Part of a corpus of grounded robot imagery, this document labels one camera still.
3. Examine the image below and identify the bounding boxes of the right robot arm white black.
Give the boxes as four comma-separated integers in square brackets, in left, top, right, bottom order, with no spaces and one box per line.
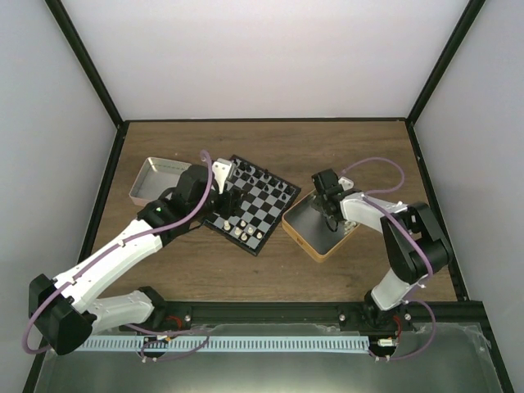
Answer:
[312,169,454,330]

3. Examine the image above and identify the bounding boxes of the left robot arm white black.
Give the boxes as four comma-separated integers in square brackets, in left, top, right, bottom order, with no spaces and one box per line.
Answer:
[29,159,241,355]

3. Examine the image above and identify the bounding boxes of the white chess pawns in tin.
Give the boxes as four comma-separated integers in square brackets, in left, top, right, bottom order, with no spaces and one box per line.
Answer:
[344,221,358,236]

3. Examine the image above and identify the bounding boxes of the black white chess board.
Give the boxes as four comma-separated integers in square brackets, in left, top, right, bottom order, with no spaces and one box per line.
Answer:
[204,155,301,256]

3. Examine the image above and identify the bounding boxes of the yellow metal tin box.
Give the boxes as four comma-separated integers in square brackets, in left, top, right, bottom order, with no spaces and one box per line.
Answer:
[282,192,359,263]

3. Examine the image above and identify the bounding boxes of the pink metal tin tray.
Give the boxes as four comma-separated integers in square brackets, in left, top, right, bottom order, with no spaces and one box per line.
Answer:
[129,157,191,206]

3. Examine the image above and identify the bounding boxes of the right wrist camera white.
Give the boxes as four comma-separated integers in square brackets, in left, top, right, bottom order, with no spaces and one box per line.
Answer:
[338,176,354,192]

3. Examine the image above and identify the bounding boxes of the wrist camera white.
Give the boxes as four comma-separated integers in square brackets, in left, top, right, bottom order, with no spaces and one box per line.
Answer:
[212,158,235,194]
[338,176,354,192]

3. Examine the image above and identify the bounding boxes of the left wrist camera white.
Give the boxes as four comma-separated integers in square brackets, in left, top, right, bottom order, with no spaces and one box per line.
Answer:
[212,158,235,194]

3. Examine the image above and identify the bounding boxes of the black mounting rail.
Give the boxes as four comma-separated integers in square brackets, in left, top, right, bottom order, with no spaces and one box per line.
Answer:
[153,301,487,334]

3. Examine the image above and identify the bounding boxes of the black enclosure frame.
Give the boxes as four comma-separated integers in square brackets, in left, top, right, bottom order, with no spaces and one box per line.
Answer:
[46,1,513,392]

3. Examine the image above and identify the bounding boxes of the light blue slotted cable duct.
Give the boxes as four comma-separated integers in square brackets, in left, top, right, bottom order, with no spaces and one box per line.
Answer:
[78,336,369,354]

